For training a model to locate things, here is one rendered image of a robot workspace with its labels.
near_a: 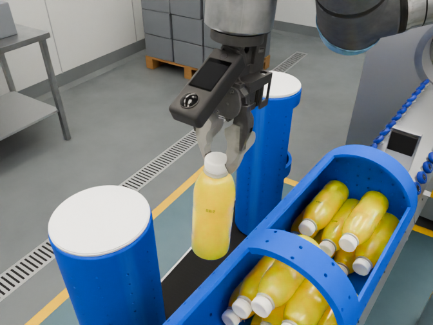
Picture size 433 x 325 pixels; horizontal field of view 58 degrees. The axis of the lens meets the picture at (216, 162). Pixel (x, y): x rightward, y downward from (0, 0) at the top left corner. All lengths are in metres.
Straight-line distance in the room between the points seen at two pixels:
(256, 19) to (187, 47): 3.83
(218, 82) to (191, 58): 3.84
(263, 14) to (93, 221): 0.81
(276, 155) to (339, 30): 1.39
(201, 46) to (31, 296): 2.85
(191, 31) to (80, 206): 3.24
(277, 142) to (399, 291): 1.09
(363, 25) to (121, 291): 0.92
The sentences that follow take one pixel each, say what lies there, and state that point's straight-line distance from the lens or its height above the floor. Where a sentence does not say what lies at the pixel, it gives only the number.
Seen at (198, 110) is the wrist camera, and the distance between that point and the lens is 0.48.
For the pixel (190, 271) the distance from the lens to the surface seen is 2.12.
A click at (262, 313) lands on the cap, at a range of 0.79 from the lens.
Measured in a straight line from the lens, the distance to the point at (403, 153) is 1.56.
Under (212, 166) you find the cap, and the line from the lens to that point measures 0.59.
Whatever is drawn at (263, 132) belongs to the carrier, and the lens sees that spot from 1.83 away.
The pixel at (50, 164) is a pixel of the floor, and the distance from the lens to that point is 3.32.
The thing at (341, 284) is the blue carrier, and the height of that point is 1.20.
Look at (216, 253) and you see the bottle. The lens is 0.70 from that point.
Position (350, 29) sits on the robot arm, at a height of 1.65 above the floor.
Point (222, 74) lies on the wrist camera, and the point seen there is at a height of 1.60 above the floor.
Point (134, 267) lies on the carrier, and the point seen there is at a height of 0.94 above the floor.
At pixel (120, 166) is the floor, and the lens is 3.12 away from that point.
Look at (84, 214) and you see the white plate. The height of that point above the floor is 1.04.
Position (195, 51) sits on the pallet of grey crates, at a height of 0.33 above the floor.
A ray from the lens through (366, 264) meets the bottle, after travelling 1.00.
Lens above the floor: 1.80
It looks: 36 degrees down
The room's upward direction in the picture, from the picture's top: straight up
